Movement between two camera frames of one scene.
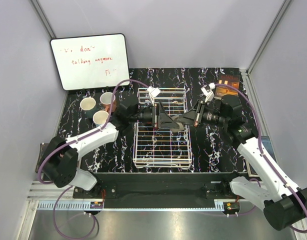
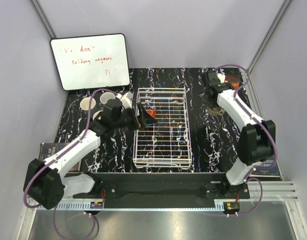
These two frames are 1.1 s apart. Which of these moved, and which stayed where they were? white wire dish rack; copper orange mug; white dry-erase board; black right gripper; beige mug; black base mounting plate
Moved: black right gripper; beige mug
Stayed: white dry-erase board; white wire dish rack; copper orange mug; black base mounting plate
